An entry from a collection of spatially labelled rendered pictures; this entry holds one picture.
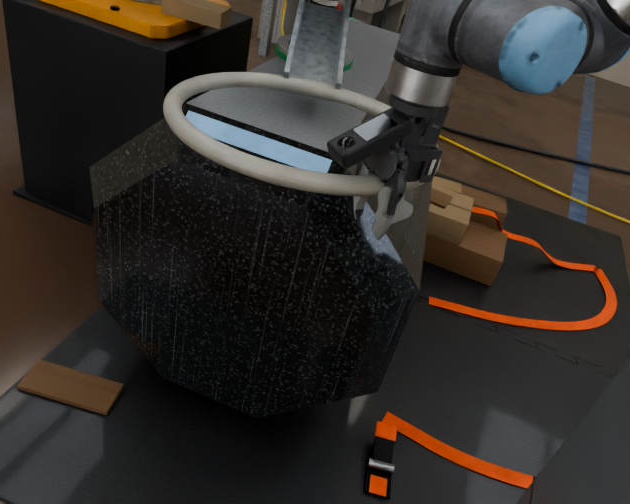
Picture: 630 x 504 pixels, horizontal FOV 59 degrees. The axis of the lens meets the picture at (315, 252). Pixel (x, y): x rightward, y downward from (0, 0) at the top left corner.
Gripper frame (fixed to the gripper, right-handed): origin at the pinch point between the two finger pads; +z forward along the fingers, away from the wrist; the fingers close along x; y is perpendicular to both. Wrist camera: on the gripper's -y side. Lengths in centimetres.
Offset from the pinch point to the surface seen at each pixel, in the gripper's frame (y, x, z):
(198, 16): 15, 123, 1
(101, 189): -27, 60, 26
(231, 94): -1, 54, 0
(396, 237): 25.0, 17.3, 17.0
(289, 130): 5.1, 36.7, 1.1
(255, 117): 0.1, 42.9, 1.0
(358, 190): -4.0, -1.2, -6.6
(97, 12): -14, 133, 5
